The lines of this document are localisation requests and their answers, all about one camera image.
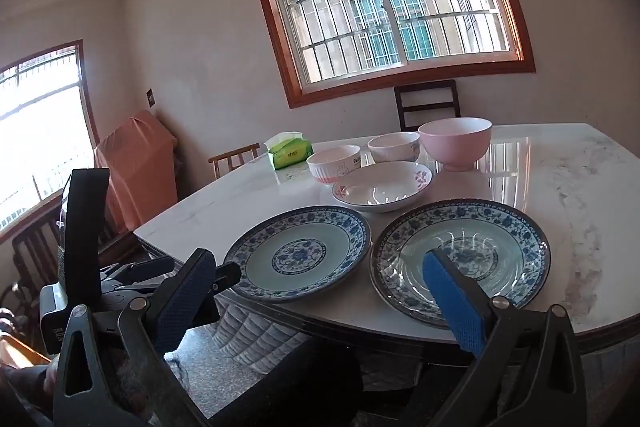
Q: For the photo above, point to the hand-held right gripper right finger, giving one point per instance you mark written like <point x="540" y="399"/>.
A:
<point x="452" y="302"/>

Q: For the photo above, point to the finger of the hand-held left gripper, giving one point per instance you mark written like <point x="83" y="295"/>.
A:
<point x="142" y="269"/>
<point x="229" y="276"/>

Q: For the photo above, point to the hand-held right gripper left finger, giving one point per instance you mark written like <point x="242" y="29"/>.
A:
<point x="180" y="302"/>

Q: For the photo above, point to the blue and white patterned plate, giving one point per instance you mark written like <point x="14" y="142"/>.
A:
<point x="505" y="232"/>
<point x="300" y="257"/>

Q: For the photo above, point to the shallow white floral bowl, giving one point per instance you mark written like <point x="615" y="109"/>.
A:
<point x="382" y="189"/>

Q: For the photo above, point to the white and pink rabbit bowl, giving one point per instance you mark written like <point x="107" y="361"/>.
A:
<point x="332" y="167"/>

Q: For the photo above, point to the large pink bowl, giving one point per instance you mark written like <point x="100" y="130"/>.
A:
<point x="455" y="144"/>

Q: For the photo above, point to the white bowl with blue print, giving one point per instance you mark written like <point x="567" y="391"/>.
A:
<point x="392" y="148"/>

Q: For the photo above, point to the dark wooden chair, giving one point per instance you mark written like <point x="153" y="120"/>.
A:
<point x="425" y="94"/>
<point x="35" y="252"/>

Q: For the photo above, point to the grey quilted cushion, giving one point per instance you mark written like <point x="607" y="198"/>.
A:
<point x="260" y="332"/>

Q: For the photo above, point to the orange cloth cover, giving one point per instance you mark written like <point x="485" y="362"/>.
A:
<point x="135" y="167"/>

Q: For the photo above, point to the small wood-framed window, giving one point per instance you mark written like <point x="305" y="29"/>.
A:
<point x="40" y="142"/>

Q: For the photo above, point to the light wooden chair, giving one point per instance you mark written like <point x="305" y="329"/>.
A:
<point x="232" y="159"/>

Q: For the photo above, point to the green tissue pack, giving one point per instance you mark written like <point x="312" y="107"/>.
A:
<point x="290" y="152"/>

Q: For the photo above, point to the large wood-framed barred window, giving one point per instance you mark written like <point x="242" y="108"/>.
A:
<point x="385" y="2"/>

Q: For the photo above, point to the dark wall switch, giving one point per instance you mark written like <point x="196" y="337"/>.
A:
<point x="151" y="97"/>

